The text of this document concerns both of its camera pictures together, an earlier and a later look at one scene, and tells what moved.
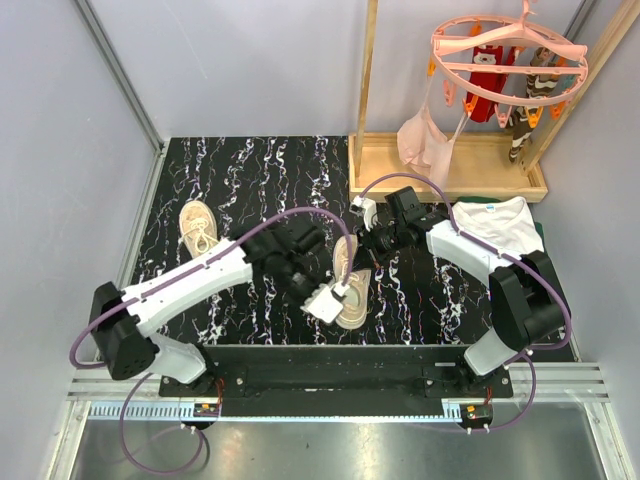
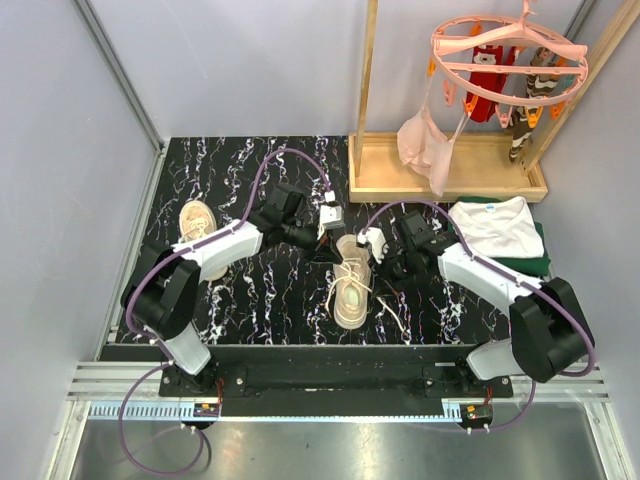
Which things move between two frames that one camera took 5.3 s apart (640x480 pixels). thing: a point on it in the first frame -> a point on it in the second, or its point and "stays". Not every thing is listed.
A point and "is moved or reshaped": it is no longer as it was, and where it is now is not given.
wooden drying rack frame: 482,170 stays
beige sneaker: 355,301 stays
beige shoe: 344,266 is moved or reshaped
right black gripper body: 386,239 -> 399,267
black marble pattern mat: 214,192 stays
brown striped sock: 518,125 stays
